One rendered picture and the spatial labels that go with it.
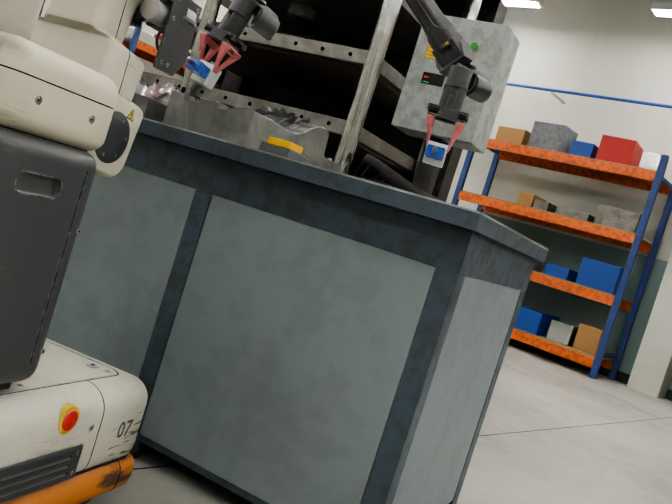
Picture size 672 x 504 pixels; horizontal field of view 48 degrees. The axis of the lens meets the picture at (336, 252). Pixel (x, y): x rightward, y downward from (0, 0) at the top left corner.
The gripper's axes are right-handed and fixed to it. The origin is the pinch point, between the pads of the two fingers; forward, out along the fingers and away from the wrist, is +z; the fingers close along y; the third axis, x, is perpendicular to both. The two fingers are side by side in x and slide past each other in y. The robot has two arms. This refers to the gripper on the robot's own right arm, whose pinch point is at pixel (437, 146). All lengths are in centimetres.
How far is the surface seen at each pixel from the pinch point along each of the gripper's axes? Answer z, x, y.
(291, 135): 7.1, -5.5, 37.1
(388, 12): -45, -63, 32
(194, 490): 95, 17, 29
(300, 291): 42, 23, 18
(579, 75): -205, -683, -95
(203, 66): -2, 9, 60
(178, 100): 8, 5, 65
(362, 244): 27.6, 26.6, 7.8
